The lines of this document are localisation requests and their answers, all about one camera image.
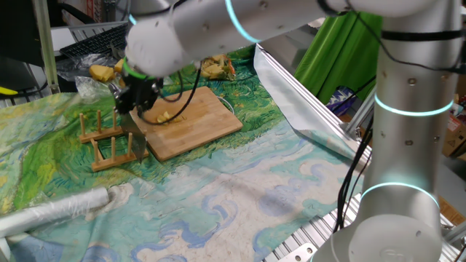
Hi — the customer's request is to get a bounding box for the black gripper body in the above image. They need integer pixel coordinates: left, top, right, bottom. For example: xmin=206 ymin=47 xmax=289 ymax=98
xmin=121 ymin=76 xmax=162 ymax=107

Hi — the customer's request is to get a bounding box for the wooden cutting board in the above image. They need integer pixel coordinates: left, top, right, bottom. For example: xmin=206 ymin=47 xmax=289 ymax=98
xmin=129 ymin=86 xmax=244 ymax=162

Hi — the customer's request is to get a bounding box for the steel kitchen knife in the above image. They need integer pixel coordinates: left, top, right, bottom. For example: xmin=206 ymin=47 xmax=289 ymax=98
xmin=108 ymin=82 xmax=148 ymax=164

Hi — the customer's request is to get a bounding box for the painted landscape tablecloth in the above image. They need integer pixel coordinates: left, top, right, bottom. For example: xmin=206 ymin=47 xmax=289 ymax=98
xmin=0 ymin=45 xmax=372 ymax=262

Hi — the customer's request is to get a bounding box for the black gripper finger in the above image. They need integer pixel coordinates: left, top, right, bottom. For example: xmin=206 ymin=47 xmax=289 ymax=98
xmin=137 ymin=90 xmax=163 ymax=114
xmin=113 ymin=90 xmax=129 ymax=115

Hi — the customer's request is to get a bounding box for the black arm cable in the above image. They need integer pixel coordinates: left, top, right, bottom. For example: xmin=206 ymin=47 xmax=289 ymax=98
xmin=138 ymin=0 xmax=466 ymax=127

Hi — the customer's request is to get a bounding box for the black monitor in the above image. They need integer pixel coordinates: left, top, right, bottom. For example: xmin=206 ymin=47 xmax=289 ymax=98
xmin=0 ymin=0 xmax=45 ymax=92

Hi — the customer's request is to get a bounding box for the aluminium frame beam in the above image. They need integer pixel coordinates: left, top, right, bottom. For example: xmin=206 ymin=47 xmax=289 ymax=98
xmin=32 ymin=0 xmax=61 ymax=95

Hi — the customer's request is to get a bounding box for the green flange ring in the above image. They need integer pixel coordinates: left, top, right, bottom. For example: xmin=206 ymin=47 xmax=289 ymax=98
xmin=122 ymin=57 xmax=157 ymax=81

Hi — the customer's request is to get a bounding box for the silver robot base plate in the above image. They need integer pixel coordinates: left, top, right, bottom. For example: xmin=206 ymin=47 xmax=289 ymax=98
xmin=264 ymin=242 xmax=317 ymax=262

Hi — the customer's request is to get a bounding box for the green fabric sheet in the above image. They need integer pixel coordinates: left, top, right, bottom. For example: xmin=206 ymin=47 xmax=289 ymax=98
xmin=293 ymin=10 xmax=383 ymax=105

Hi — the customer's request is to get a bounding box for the cardboard box with label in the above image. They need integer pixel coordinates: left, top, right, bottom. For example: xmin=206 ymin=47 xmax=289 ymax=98
xmin=442 ymin=114 xmax=466 ymax=157

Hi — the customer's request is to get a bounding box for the black cable bundle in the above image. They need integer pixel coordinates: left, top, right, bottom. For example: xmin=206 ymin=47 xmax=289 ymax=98
xmin=333 ymin=116 xmax=374 ymax=234

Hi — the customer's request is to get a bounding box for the blue patterned bag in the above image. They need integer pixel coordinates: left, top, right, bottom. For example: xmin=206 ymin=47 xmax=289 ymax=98
xmin=325 ymin=86 xmax=360 ymax=116

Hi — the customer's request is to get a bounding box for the bag of chopped potato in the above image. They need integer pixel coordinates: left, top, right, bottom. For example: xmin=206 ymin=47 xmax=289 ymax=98
xmin=200 ymin=54 xmax=237 ymax=82

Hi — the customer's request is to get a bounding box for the grey crumpled rag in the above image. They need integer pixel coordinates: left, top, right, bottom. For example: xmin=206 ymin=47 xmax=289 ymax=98
xmin=111 ymin=45 xmax=127 ymax=61

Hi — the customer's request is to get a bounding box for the aluminium frame post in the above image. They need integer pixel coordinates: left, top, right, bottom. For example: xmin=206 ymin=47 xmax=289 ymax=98
xmin=344 ymin=94 xmax=376 ymax=139

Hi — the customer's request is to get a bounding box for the black computer keyboard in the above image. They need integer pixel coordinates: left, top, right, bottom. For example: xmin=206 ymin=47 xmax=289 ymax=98
xmin=59 ymin=22 xmax=130 ymax=59

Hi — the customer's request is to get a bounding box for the white wire loop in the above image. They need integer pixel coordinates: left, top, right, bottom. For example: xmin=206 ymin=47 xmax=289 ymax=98
xmin=217 ymin=95 xmax=236 ymax=114

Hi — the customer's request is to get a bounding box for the wooden peg rack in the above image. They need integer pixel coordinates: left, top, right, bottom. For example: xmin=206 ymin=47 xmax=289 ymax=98
xmin=79 ymin=108 xmax=150 ymax=172

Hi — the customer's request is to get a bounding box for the white paper sheet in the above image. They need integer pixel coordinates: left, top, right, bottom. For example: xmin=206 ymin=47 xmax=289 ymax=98
xmin=50 ymin=28 xmax=77 ymax=52

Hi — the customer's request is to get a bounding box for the rolled clear plastic film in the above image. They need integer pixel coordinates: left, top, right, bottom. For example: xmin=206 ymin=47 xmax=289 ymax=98
xmin=0 ymin=186 xmax=111 ymax=239

